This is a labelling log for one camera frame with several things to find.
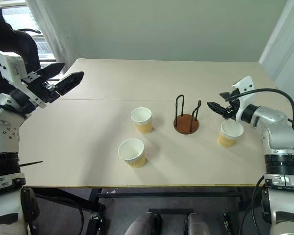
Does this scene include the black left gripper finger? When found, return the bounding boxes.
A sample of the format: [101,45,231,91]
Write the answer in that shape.
[54,71,85,96]
[35,62,66,80]

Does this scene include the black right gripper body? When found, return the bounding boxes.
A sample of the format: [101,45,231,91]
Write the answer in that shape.
[222,88,241,120]

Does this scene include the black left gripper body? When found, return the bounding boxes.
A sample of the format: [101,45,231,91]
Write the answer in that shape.
[21,72,61,104]

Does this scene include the tan ribbed paper cup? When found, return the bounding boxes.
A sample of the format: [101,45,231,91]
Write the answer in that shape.
[118,138,147,169]
[130,107,153,134]
[218,120,244,148]

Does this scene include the window with blinds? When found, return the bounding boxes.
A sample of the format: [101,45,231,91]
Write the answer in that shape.
[1,6,57,63]

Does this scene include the white curtain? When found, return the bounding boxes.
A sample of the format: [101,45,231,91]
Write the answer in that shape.
[25,0,77,74]

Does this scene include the black office chair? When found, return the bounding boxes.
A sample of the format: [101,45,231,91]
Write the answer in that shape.
[0,0,42,98]

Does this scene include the black flat bar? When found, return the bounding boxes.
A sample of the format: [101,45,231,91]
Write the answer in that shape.
[148,208,194,216]

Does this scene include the grey rounded shape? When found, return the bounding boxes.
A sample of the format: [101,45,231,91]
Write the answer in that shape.
[124,212,162,235]
[183,212,212,235]

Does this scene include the brown cup holder stand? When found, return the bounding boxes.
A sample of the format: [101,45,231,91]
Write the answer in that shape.
[173,94,202,135]

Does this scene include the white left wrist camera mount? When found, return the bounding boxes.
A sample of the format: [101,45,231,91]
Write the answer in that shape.
[0,50,47,108]

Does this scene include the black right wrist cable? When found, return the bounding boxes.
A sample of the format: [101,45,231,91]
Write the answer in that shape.
[229,88,294,139]

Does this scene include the black cable tie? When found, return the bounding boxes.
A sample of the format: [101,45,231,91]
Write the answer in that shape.
[19,161,44,167]

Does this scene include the black right shoulder cable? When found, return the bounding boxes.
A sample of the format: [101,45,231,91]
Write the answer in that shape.
[239,175,266,235]

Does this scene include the black shoulder cable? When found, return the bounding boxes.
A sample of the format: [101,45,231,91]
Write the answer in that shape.
[239,175,266,235]
[34,192,85,235]

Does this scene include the black metal table frame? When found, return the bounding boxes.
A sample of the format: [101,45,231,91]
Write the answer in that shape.
[23,187,248,235]

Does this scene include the black left shoulder cable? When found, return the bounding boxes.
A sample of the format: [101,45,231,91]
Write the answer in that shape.
[34,192,85,235]

